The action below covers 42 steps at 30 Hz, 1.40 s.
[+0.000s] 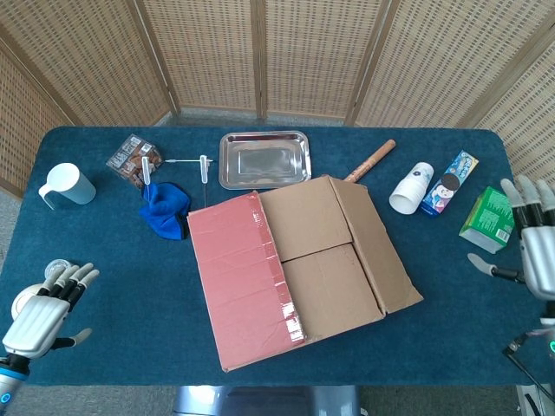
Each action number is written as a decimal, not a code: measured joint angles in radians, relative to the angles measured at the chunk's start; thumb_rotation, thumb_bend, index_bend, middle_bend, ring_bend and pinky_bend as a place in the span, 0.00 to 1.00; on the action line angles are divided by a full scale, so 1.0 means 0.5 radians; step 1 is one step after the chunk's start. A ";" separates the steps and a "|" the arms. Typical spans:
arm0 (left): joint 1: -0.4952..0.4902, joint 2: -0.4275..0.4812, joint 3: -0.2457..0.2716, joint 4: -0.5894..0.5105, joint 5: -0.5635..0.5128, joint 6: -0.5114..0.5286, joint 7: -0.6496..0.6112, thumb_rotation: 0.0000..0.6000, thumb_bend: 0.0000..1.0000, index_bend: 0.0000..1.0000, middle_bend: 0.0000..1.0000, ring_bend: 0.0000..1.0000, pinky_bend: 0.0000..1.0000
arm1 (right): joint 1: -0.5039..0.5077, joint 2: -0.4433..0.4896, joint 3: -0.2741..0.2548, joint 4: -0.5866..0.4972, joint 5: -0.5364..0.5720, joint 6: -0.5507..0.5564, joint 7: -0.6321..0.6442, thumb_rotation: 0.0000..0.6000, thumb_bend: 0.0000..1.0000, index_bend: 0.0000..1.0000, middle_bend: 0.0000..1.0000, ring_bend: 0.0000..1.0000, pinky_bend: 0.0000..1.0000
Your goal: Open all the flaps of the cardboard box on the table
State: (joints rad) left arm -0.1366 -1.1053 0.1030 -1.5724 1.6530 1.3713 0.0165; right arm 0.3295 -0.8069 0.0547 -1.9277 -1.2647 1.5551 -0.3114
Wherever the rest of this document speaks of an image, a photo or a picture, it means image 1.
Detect small clear cup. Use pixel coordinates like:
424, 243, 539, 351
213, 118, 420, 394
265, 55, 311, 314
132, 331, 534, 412
44, 258, 73, 281

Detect red cardboard shipping box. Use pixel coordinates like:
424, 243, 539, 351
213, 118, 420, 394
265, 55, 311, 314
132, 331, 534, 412
186, 174, 425, 373

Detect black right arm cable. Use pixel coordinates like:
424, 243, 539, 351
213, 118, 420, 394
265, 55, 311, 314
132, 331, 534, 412
502, 332, 555, 416

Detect wicker folding screen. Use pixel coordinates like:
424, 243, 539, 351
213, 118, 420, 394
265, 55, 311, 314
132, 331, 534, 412
0, 0, 555, 235

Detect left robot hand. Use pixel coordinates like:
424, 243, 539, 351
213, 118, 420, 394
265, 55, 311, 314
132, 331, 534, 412
2, 262, 101, 359

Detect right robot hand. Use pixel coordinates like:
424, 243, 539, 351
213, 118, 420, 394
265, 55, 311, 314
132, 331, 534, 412
467, 175, 555, 301

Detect clear bag of brown snacks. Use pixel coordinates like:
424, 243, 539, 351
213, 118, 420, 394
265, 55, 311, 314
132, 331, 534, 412
106, 133, 164, 191

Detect pale blue handled cup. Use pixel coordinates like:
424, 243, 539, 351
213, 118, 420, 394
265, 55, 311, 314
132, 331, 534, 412
37, 162, 97, 211

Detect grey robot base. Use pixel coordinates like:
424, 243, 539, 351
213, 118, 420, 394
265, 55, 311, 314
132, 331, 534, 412
172, 384, 362, 416

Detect metal tray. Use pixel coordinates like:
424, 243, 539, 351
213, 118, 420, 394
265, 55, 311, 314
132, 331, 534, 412
219, 131, 312, 191

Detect round cream container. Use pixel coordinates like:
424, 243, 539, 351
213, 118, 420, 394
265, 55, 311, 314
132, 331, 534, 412
10, 283, 47, 322

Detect blue Oreo package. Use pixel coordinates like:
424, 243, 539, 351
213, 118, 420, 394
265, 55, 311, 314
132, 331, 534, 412
420, 150, 480, 220

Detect teal fabric table cover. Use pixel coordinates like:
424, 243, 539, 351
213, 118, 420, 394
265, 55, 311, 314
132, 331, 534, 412
0, 125, 545, 387

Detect green carton box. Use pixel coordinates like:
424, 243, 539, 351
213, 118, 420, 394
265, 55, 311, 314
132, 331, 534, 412
458, 185, 521, 256

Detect blue cloth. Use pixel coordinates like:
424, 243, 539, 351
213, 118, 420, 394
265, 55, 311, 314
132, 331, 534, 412
138, 181, 192, 241

